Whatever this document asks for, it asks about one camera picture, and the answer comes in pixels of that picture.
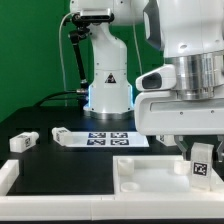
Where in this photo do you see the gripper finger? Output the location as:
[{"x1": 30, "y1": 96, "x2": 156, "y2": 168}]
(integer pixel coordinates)
[
  {"x1": 216, "y1": 135, "x2": 224, "y2": 162},
  {"x1": 174, "y1": 135, "x2": 189, "y2": 160}
]

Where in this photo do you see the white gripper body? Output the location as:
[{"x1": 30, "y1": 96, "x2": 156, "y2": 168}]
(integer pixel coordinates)
[{"x1": 134, "y1": 65, "x2": 224, "y2": 136}]

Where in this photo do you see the white square tabletop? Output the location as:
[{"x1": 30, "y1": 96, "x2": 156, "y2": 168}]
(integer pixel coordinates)
[{"x1": 113, "y1": 156, "x2": 224, "y2": 193}]

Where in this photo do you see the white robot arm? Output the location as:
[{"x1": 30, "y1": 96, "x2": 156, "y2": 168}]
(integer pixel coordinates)
[{"x1": 70, "y1": 0, "x2": 224, "y2": 151}]

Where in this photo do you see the white sheet with fiducial tags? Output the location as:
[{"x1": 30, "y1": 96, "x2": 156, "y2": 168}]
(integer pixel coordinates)
[{"x1": 66, "y1": 132, "x2": 149, "y2": 148}]

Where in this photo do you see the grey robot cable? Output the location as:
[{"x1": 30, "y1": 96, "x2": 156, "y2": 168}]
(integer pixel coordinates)
[{"x1": 132, "y1": 23, "x2": 144, "y2": 76}]

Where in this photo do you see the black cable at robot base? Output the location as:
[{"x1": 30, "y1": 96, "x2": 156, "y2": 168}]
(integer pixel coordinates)
[{"x1": 33, "y1": 88, "x2": 90, "y2": 108}]

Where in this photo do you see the grey camera cable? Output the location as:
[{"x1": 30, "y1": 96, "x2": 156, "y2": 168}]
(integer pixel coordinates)
[{"x1": 58, "y1": 13, "x2": 74, "y2": 107}]

